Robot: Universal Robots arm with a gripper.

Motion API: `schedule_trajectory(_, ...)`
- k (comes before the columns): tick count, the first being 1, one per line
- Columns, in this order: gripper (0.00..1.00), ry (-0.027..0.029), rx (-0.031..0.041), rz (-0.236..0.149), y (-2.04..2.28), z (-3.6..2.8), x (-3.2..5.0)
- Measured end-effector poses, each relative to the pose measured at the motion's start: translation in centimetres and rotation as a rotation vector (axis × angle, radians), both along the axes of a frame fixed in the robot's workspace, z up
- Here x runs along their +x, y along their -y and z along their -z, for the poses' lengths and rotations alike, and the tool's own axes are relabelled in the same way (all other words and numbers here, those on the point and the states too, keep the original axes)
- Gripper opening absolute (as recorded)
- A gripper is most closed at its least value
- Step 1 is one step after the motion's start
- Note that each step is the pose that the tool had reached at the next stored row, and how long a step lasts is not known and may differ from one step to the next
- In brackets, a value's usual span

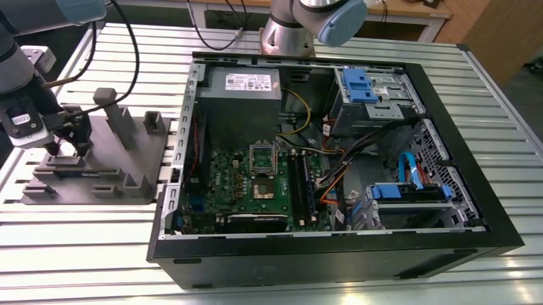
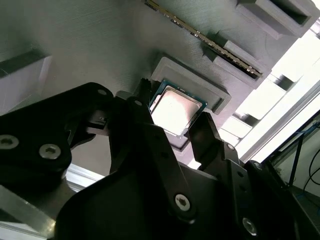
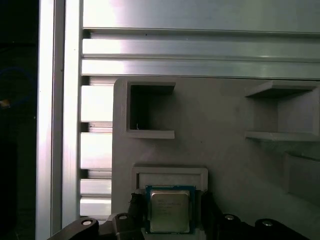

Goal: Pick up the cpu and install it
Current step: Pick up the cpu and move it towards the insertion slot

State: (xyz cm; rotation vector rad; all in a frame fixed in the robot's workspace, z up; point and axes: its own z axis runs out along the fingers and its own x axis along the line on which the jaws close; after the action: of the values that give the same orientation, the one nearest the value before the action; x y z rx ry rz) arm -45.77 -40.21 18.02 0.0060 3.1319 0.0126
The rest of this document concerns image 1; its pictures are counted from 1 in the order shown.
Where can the grey parts rack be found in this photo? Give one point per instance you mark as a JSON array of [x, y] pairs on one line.
[[115, 178]]

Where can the green motherboard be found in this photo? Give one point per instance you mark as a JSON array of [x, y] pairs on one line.
[[224, 163]]

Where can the blue board connector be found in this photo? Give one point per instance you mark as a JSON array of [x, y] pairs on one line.
[[196, 203]]

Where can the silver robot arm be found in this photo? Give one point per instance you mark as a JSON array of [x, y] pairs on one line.
[[288, 31]]

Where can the black RAM slot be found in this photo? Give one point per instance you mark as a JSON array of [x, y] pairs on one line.
[[310, 187], [304, 187], [295, 187], [300, 187]]

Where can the wooden cabinet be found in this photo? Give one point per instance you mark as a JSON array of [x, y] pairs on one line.
[[500, 31]]

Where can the dark RAM stick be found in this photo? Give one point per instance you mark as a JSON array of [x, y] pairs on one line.
[[80, 174]]

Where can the grey power supply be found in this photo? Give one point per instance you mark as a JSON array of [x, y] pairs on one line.
[[238, 114]]

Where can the CPU socket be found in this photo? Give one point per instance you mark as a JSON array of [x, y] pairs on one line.
[[263, 190]]

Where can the metal locking lever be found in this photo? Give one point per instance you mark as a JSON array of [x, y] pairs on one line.
[[278, 154]]

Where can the wooden desk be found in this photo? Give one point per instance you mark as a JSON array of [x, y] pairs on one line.
[[419, 12]]

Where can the blue plastic drive carrier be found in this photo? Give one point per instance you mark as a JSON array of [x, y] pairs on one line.
[[358, 82]]

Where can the metal drive cage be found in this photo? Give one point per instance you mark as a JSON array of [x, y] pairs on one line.
[[382, 111]]

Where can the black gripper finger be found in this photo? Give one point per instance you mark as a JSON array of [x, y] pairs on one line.
[[53, 148], [80, 133]]

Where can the metal disk bay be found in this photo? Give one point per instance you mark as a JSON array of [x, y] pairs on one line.
[[415, 206]]

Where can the black PC case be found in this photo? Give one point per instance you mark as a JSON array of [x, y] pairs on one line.
[[296, 263]]

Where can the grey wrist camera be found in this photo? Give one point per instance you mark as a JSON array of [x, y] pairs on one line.
[[40, 58]]

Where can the hard disk in blue carrier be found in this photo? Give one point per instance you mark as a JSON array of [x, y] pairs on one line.
[[388, 192]]

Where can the black graphics card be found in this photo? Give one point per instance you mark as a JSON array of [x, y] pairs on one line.
[[254, 222]]

